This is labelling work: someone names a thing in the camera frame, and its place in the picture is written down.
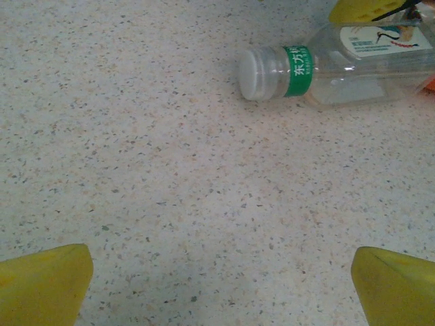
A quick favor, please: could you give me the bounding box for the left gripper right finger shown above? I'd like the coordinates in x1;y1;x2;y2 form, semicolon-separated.
351;247;435;326

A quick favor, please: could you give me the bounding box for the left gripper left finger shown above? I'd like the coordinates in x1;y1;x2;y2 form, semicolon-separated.
0;243;94;326

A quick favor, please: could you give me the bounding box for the clear green neck bottle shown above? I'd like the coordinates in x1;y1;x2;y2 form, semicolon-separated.
237;20;435;110

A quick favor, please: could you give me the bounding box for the wide orange label bottle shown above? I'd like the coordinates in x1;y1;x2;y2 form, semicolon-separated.
415;75;435;100

